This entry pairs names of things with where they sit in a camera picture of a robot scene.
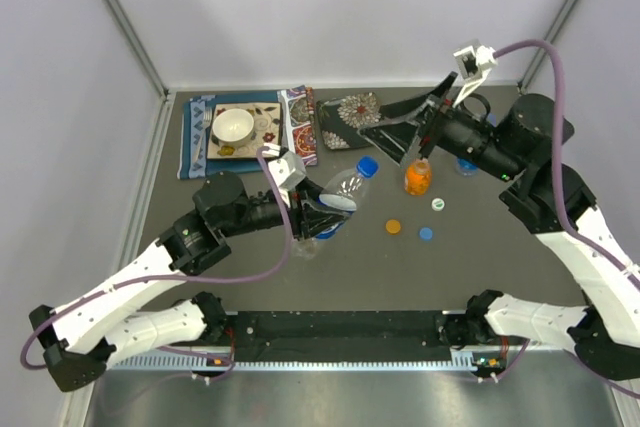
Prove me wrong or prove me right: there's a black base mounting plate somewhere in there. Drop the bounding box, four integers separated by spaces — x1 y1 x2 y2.
229 310 477 363

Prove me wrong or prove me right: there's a beige floral square plate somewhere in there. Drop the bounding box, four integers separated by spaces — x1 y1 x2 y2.
207 102 282 160

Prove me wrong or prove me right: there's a cream ceramic bowl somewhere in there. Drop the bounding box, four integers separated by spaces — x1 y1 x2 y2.
211 109 254 147

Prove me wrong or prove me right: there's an orange juice bottle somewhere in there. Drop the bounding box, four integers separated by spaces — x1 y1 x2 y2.
404 158 432 196

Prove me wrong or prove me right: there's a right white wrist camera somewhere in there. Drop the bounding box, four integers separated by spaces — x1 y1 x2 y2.
453 41 497 107

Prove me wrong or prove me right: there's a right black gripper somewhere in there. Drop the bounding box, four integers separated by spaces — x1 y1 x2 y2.
358 72 522 183

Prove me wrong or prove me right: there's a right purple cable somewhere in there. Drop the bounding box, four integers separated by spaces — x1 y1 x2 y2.
492 39 640 401

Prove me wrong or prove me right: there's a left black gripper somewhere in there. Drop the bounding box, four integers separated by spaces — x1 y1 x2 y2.
221 179 351 241

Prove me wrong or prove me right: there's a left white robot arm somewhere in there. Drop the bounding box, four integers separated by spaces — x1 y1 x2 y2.
29 172 356 392

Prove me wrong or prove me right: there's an aluminium corner post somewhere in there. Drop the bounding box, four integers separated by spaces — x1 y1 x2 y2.
102 0 169 98
517 0 581 93

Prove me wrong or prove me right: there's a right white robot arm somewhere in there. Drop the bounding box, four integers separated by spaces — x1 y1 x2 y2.
359 77 639 381

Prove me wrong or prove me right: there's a dark blue bottle cap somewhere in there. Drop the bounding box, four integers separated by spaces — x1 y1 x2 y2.
356 156 379 179

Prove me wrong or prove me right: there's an orange bottle cap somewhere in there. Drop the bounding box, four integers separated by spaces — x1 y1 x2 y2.
385 219 402 235

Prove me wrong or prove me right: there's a red-blue label water bottle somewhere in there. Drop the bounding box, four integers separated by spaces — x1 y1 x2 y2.
292 156 379 259

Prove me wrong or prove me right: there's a right aluminium corner post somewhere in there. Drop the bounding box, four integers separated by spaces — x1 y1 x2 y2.
517 0 581 93

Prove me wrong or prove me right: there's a white green bottle cap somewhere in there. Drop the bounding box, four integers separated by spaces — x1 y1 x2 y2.
431 198 446 212

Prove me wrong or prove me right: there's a left aluminium corner post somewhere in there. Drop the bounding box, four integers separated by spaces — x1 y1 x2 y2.
102 0 169 98

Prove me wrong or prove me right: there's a blue label water bottle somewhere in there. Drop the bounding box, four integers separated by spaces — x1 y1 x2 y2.
455 158 479 177

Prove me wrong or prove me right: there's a silver fork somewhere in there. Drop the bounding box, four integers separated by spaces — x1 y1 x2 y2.
192 107 213 165

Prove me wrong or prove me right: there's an aluminium slotted rail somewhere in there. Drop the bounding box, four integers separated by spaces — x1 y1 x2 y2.
107 310 626 373

